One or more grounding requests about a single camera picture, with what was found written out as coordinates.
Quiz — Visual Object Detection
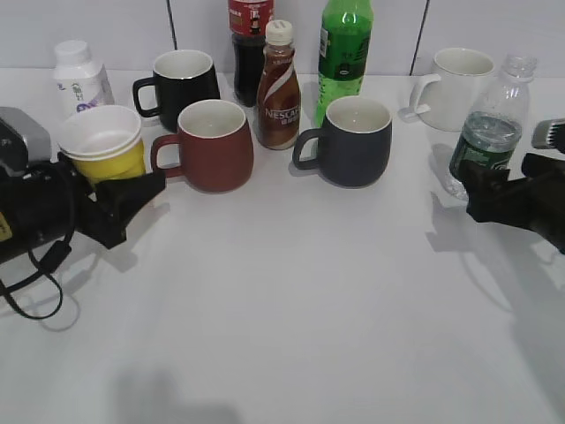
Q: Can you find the white ceramic mug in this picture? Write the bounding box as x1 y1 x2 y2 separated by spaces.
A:
398 47 495 132

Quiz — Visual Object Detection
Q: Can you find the green soda bottle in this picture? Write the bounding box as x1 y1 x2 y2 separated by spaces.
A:
315 0 373 125

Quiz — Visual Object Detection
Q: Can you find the clear water bottle green label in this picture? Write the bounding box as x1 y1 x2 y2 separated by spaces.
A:
444 55 538 201

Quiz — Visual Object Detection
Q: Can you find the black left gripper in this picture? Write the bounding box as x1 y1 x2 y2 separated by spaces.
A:
30 154 166 249

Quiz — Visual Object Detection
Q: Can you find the red ceramic mug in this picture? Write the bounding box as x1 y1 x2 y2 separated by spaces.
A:
149 99 254 193

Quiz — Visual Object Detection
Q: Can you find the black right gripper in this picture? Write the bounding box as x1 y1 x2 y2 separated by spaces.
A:
459 153 564 253

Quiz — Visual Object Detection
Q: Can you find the yellow paper cup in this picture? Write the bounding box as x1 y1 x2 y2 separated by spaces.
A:
54 105 146 185

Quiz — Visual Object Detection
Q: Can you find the dark grey ceramic mug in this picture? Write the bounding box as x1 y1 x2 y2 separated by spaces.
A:
292 95 392 188

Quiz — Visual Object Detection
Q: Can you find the brown Nescafe coffee bottle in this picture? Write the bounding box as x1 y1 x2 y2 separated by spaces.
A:
256 19 301 150

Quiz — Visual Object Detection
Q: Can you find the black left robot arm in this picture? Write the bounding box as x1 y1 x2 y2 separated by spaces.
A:
1 154 165 271

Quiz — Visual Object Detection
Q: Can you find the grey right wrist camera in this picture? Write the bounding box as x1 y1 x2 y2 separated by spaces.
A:
531 118 565 154

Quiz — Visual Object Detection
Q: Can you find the white yogurt drink bottle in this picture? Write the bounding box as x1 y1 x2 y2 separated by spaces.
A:
53 40 115 118

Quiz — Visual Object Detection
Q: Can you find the black ceramic mug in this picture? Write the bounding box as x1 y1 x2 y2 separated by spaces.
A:
132 49 221 133

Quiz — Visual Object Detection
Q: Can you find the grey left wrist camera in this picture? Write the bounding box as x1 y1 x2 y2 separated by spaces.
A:
0 106 52 177

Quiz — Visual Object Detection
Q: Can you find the cola bottle red label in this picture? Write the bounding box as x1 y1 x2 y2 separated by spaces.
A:
228 0 275 107

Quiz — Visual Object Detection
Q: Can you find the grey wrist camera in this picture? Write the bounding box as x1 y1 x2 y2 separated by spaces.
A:
531 118 565 154
0 106 52 177

